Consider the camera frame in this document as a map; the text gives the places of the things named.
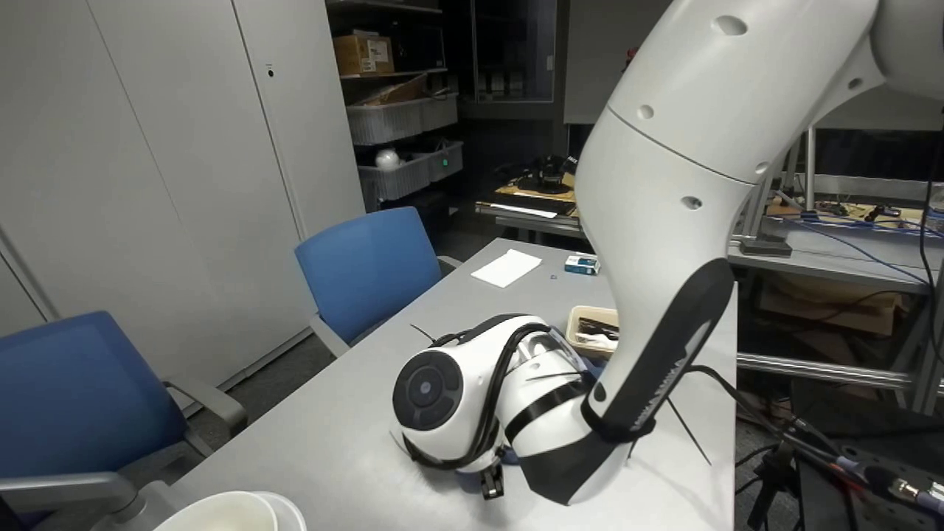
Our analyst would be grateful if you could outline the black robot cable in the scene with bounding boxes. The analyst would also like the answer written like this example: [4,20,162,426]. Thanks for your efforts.
[675,363,944,513]

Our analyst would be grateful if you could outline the cluttered background workbench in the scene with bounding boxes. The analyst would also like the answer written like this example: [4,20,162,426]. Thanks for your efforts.
[476,156,582,240]

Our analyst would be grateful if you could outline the beige plastic tray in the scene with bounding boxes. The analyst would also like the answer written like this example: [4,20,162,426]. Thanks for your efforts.
[567,305,619,360]

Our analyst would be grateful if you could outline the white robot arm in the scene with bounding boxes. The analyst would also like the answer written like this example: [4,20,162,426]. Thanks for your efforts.
[393,0,944,504]

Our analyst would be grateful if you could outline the white paper sheet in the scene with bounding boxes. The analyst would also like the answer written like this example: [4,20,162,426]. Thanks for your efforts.
[476,250,541,290]

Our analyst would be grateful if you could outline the white bowl with toys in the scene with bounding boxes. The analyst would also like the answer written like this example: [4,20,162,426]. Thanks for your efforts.
[153,489,308,531]

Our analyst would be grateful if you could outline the grey storage shelf bins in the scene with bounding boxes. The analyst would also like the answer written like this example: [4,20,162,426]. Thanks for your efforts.
[331,28,466,212]

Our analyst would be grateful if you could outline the blue office chair far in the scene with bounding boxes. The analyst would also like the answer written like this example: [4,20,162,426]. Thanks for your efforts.
[296,208,458,357]

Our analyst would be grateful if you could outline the blue office chair near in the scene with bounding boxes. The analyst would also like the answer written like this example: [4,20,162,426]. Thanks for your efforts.
[0,309,249,531]

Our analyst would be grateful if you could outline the blue office chair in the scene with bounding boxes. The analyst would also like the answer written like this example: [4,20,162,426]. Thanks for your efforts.
[0,309,249,531]
[296,208,458,357]

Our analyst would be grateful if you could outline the black plastic cutlery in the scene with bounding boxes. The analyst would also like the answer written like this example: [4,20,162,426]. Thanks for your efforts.
[578,317,619,340]

